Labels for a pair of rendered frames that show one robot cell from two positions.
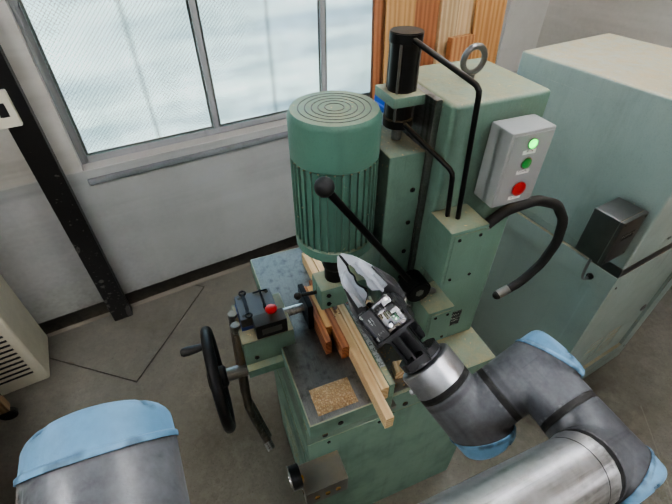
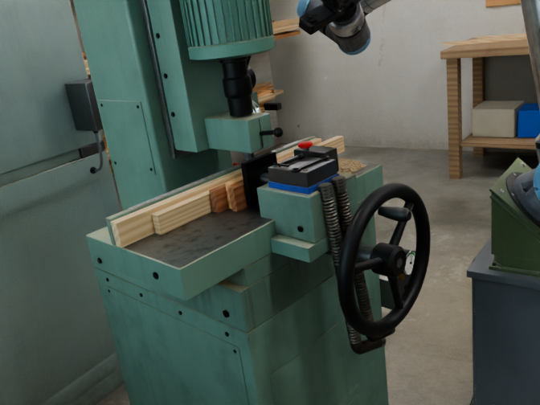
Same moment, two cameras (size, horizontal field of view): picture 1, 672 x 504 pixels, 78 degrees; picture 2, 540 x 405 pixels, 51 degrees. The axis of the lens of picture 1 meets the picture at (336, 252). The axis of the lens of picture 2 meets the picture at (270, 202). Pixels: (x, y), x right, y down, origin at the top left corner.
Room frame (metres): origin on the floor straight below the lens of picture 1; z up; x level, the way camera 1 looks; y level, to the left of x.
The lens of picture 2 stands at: (1.15, 1.11, 1.29)
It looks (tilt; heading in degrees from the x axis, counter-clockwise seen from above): 20 degrees down; 248
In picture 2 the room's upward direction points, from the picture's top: 8 degrees counter-clockwise
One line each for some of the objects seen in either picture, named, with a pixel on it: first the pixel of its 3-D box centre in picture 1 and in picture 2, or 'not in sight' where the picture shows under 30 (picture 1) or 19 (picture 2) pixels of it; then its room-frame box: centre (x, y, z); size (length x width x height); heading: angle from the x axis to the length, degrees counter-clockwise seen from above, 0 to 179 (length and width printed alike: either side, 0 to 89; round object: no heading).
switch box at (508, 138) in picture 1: (512, 162); not in sight; (0.72, -0.35, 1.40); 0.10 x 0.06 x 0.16; 112
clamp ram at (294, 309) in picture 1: (295, 309); (272, 179); (0.73, 0.11, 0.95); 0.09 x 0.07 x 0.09; 22
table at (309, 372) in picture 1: (294, 328); (279, 216); (0.73, 0.12, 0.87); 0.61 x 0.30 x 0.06; 22
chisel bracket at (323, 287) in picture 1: (342, 287); (239, 134); (0.74, -0.02, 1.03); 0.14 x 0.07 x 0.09; 112
